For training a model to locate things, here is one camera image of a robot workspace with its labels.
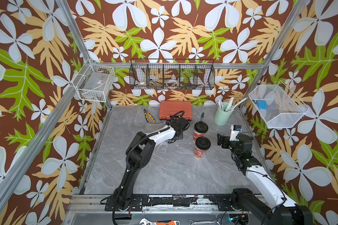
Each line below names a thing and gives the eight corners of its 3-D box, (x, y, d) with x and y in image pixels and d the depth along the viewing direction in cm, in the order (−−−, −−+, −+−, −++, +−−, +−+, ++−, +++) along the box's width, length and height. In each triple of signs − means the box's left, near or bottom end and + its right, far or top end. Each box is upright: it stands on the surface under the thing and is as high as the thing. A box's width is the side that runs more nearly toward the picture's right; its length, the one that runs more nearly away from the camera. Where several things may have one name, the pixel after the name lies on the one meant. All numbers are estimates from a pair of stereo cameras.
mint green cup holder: (214, 125, 111) (220, 112, 99) (212, 115, 118) (217, 102, 105) (226, 125, 111) (233, 112, 99) (223, 115, 118) (229, 102, 105)
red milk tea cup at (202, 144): (192, 160, 92) (197, 147, 77) (191, 151, 96) (195, 136, 82) (204, 160, 92) (211, 147, 77) (203, 151, 96) (209, 136, 82)
